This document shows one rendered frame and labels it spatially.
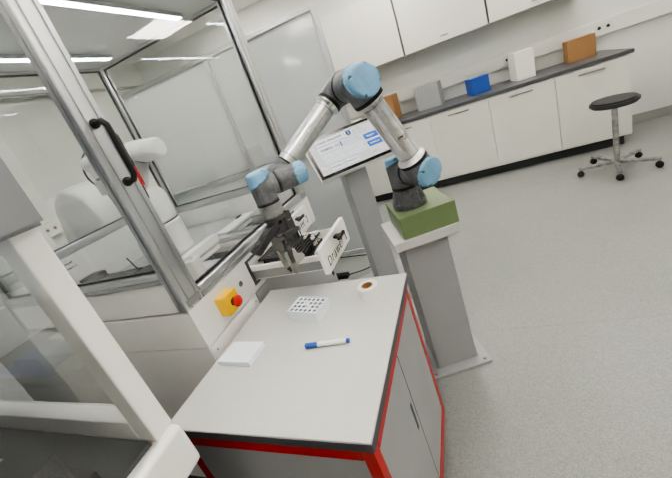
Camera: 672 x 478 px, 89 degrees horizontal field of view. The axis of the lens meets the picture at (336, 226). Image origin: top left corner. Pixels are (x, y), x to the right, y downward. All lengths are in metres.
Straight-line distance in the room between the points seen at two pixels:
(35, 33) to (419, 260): 1.42
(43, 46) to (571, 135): 4.20
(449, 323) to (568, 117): 3.05
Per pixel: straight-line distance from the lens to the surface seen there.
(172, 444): 0.86
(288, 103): 3.05
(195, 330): 1.23
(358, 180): 2.32
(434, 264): 1.59
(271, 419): 0.95
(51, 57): 1.16
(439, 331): 1.79
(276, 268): 1.37
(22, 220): 0.70
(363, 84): 1.19
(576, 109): 4.38
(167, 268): 1.15
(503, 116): 4.21
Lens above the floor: 1.39
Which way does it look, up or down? 19 degrees down
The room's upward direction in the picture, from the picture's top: 20 degrees counter-clockwise
